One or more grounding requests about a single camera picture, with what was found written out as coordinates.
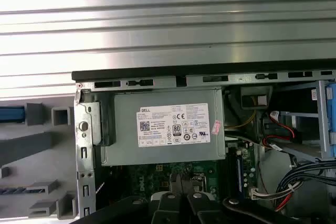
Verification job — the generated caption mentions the blue RAM stick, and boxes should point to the blue RAM stick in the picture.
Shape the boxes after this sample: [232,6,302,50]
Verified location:
[236,155,245,200]

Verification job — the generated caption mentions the CPU socket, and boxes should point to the CPU socket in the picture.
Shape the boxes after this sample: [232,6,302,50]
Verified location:
[193,173,209,195]

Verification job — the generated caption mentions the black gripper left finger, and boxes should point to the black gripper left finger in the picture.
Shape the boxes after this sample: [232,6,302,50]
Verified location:
[78,173,188,224]

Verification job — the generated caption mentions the black PC case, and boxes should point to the black PC case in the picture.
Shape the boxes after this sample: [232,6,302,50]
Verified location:
[71,64,336,224]

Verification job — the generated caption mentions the grey metal optical drive cage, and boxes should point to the grey metal optical drive cage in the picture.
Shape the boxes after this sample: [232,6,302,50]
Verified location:
[278,79,336,162]

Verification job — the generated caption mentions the grey parts rack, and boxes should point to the grey parts rack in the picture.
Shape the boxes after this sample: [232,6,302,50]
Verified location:
[0,102,79,221]

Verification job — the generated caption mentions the black cable bundle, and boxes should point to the black cable bundle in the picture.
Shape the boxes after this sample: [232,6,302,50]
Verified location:
[275,159,336,210]

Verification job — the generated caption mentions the green motherboard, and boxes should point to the green motherboard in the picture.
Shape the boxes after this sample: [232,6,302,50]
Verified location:
[94,140,260,224]

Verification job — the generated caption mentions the blue plastic drive latch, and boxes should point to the blue plastic drive latch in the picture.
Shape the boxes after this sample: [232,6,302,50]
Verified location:
[324,81,336,158]

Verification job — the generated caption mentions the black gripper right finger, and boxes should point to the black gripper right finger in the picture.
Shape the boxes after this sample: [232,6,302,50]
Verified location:
[183,176,299,224]

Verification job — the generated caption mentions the grey power supply unit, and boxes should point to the grey power supply unit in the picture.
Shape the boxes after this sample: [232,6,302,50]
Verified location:
[101,87,226,167]

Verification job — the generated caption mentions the yellow wire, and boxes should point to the yellow wire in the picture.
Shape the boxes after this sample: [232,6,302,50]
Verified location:
[225,95,257,130]

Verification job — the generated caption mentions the red wire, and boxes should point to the red wire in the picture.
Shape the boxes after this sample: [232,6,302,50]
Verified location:
[264,125,297,145]

